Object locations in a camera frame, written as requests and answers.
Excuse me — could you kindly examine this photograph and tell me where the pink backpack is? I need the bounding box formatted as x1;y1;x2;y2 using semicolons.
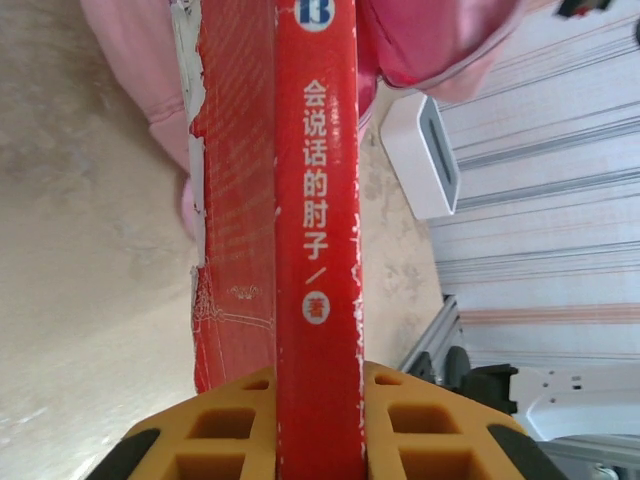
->
79;0;531;236

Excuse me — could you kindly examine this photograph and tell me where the aluminium rail with arm bases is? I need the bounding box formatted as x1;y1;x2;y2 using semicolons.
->
399;294;464;376

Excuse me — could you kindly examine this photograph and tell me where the red manga book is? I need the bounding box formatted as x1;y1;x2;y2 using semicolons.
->
188;0;369;480

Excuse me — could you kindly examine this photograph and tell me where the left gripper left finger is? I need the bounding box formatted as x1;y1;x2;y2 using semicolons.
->
87;367;277;480

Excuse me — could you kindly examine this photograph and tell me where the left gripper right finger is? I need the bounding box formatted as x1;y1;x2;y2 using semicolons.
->
362;360;569;480

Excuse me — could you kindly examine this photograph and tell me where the white grey box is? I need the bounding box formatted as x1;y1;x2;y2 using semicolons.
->
378;92;460;221

